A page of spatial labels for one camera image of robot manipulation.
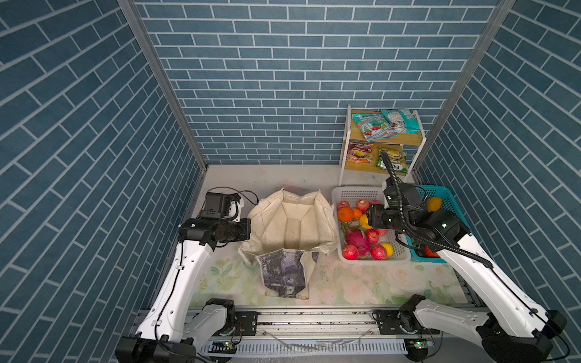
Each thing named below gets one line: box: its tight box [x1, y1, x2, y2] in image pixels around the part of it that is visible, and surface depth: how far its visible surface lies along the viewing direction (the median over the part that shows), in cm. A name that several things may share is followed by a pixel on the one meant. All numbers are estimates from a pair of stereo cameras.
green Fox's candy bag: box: [376, 147, 408, 174], surface depth 101 cm
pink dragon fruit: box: [344, 229, 370, 256], surface depth 87 cm
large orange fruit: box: [337, 207, 355, 223], surface depth 96 cm
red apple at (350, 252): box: [342, 244, 360, 261], surface depth 81 cm
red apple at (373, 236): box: [366, 229, 380, 245], surface depth 90 cm
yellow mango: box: [426, 196, 443, 213], surface depth 101 cm
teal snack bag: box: [380, 108, 420, 135], surface depth 89 cm
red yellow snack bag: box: [346, 141, 373, 165], surface depth 104 cm
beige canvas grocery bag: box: [238, 188, 339, 300], surface depth 80 cm
